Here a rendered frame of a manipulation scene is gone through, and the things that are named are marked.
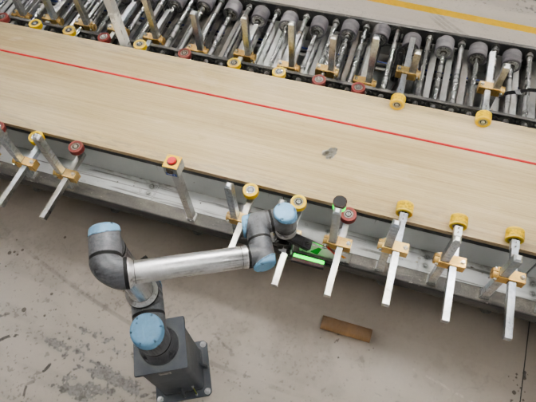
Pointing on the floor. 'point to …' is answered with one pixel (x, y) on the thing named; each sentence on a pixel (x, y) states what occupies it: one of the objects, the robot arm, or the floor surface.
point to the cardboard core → (346, 329)
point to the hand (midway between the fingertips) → (291, 252)
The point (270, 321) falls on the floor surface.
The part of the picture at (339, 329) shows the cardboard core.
